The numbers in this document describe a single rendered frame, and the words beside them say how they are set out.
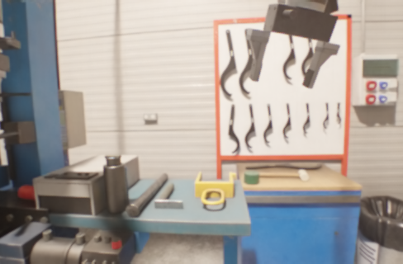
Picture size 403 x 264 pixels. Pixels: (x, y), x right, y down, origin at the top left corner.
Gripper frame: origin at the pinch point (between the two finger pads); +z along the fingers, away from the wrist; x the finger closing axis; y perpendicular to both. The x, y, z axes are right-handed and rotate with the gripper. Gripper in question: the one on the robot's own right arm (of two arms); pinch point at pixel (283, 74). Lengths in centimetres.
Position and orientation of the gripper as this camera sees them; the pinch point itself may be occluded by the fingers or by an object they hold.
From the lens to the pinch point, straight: 51.5
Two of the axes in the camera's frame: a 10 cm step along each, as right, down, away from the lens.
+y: 1.0, 4.9, -8.6
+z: -1.4, 8.7, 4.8
